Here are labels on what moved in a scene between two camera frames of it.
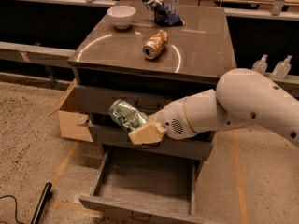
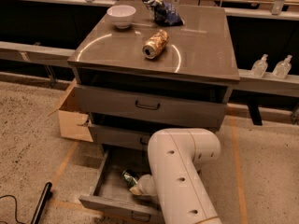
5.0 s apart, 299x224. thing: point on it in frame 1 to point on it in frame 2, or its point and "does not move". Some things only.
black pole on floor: (42, 203) does not move
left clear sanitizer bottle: (261, 65) does not move
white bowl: (121, 15) does not move
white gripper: (172, 119) to (145, 183)
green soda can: (126, 116) to (129, 178)
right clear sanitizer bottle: (283, 68) does not move
